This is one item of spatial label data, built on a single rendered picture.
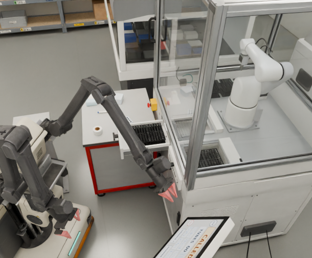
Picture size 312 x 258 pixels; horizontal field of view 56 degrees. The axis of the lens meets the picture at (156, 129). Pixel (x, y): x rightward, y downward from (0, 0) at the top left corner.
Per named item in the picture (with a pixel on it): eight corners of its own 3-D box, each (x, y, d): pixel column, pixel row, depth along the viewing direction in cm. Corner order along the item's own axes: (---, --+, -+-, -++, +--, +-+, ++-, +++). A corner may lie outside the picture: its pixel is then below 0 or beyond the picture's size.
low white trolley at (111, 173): (95, 201, 270) (82, 144, 217) (92, 151, 314) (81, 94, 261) (157, 191, 279) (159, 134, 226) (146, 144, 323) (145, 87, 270)
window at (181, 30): (186, 174, 171) (212, 8, 105) (157, 87, 231) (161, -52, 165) (187, 174, 171) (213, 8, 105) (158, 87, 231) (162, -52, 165)
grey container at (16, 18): (1, 28, 484) (-2, 19, 472) (3, 21, 505) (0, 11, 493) (27, 26, 492) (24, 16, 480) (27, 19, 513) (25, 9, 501)
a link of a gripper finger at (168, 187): (183, 193, 144) (171, 178, 143) (174, 203, 140) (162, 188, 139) (175, 195, 150) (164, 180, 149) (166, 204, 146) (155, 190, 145)
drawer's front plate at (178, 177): (178, 191, 183) (179, 180, 175) (168, 156, 203) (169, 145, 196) (181, 190, 183) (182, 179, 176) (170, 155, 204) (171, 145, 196)
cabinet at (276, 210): (175, 261, 233) (184, 206, 177) (151, 162, 305) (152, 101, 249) (285, 239, 247) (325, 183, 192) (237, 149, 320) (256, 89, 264)
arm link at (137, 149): (102, 87, 146) (88, 93, 137) (109, 82, 142) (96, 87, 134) (148, 160, 149) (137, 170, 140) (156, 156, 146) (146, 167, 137)
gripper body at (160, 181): (174, 179, 144) (165, 167, 144) (161, 193, 139) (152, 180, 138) (167, 180, 150) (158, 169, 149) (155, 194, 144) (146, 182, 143)
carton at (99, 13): (95, 20, 515) (93, 4, 496) (93, 13, 537) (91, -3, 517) (118, 18, 523) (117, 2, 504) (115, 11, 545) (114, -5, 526)
